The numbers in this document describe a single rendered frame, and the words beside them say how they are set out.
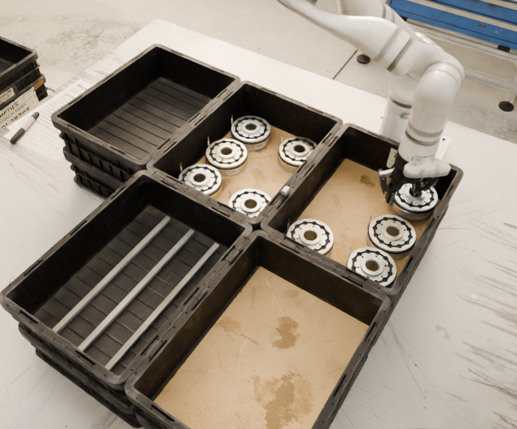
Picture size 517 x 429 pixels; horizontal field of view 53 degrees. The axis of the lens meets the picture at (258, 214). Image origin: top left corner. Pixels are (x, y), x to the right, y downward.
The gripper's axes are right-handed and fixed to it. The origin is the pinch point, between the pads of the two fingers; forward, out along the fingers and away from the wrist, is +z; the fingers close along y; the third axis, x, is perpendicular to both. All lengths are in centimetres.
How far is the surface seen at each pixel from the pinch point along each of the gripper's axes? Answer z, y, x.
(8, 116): 45, 119, -91
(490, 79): 76, -106, -140
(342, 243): 4.3, 14.6, 8.7
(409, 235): 1.5, 0.5, 9.8
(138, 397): -6, 56, 43
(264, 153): 4.5, 28.7, -21.3
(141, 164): -6, 58, -9
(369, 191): 4.5, 5.0, -6.3
